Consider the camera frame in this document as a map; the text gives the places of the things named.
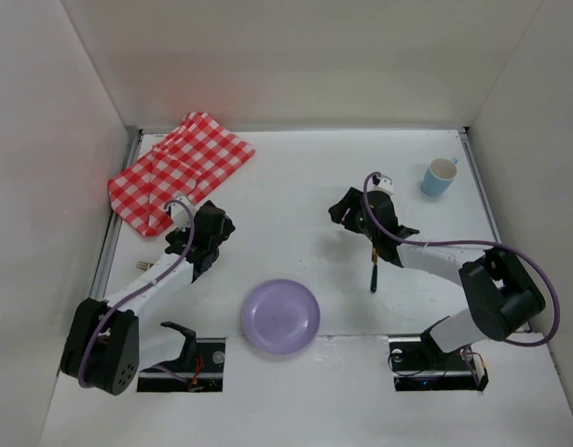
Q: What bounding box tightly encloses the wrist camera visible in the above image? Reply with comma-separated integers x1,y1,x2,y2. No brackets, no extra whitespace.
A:
372,174,394,196
165,195,193,228

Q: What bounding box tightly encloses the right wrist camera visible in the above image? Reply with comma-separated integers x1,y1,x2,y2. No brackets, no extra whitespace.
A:
372,174,394,196

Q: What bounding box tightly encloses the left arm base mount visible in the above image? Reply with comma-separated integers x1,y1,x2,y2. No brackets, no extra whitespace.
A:
136,321,226,393

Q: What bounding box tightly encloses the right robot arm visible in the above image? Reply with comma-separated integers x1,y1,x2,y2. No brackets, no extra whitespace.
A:
328,188,546,364

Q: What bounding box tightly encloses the blue ceramic mug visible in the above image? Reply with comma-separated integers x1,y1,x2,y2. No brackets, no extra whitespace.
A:
421,158,458,197

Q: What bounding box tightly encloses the knife with black handle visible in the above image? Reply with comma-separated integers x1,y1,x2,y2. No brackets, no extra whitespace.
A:
370,248,378,293

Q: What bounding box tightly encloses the purple plastic plate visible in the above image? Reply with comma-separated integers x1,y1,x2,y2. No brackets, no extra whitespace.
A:
240,278,321,356

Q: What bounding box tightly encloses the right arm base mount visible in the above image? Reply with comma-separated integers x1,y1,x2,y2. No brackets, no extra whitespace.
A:
387,336,489,392

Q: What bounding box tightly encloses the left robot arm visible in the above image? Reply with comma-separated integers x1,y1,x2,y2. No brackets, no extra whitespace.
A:
60,197,236,396

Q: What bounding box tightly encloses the aluminium rail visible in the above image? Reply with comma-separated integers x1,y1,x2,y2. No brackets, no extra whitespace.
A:
457,126,532,332
88,126,143,300

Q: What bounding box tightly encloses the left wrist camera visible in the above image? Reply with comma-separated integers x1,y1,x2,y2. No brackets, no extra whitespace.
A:
165,195,193,228

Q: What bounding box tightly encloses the left aluminium rail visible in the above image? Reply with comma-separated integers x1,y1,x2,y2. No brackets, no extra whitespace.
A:
88,126,143,300

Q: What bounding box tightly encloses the right aluminium rail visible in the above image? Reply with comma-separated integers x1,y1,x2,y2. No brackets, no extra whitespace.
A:
457,126,532,332

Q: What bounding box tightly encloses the fork with black handle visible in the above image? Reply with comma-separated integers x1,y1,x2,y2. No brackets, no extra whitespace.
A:
136,262,152,271

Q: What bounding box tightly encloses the red white checkered cloth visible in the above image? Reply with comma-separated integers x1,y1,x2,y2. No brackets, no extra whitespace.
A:
108,113,255,237

